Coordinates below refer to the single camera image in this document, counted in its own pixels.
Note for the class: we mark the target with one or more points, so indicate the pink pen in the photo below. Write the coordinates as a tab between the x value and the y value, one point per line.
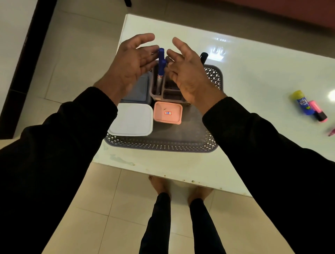
332	132

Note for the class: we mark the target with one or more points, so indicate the person's right hand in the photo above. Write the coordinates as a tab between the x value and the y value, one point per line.
193	78

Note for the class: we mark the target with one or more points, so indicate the small pink lidded box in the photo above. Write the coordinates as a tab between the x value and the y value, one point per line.
162	119

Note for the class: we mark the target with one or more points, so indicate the person's left forearm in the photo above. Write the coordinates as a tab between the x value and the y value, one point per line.
57	162

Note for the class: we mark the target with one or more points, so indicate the white table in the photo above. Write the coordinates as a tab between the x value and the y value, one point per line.
261	78

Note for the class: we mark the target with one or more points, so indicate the person's right forearm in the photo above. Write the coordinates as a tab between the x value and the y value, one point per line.
274	170

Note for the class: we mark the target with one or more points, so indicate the blue-capped white marker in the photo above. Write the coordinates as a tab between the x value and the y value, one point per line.
161	68
161	53

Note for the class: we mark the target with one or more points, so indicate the pink divided organizer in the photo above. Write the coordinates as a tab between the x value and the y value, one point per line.
154	96

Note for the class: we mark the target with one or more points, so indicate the blue-grey square box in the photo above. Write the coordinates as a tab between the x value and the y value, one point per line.
138	91

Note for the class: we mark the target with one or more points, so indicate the pink highlighter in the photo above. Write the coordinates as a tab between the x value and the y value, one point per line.
318	110

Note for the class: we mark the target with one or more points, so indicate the teal box with white lid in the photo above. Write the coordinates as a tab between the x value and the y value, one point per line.
130	119

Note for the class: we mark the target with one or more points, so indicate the yellow-capped blue glue stick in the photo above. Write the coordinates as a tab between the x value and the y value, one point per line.
303	103

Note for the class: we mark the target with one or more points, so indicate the red fabric sofa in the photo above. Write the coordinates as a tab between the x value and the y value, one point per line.
288	10

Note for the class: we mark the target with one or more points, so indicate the person's left hand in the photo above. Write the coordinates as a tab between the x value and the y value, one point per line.
125	68

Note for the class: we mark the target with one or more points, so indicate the person's left leg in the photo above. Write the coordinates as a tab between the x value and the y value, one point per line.
157	225

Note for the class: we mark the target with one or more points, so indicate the grey perforated plastic basket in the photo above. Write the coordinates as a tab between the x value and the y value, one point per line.
188	136

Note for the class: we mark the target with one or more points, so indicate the person's leg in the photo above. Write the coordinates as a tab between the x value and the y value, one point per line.
157	225
204	225

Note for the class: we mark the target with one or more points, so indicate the person's right leg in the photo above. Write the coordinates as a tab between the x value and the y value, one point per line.
204	225

